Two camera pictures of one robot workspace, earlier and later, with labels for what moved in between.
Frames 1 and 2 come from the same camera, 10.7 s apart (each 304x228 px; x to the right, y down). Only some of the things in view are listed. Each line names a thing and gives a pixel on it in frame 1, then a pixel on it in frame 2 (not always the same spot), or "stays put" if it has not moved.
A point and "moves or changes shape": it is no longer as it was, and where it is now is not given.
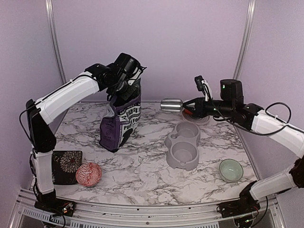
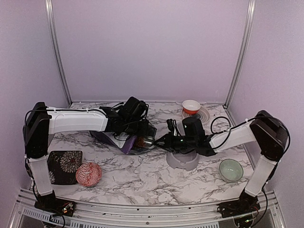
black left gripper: [127, 95] to [143, 130]
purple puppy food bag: [118, 130] moves or changes shape
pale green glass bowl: [231, 170] stays put
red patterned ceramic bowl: [89, 174] stays put
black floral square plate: [64, 164] stays put
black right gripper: [200, 111] to [169, 142]
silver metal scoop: [171, 104] to [148, 140]
